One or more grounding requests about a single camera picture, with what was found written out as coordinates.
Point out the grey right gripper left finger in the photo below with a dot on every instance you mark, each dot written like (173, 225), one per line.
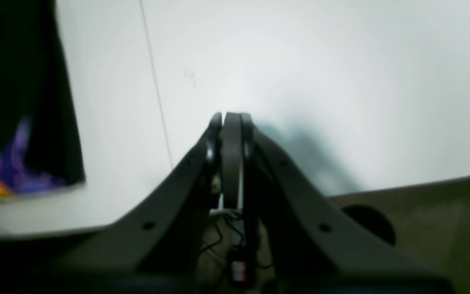
(156, 243)

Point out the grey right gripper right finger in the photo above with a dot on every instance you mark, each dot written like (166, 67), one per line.
(312, 242)

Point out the black T-shirt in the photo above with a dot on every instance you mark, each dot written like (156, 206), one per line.
(40, 147)

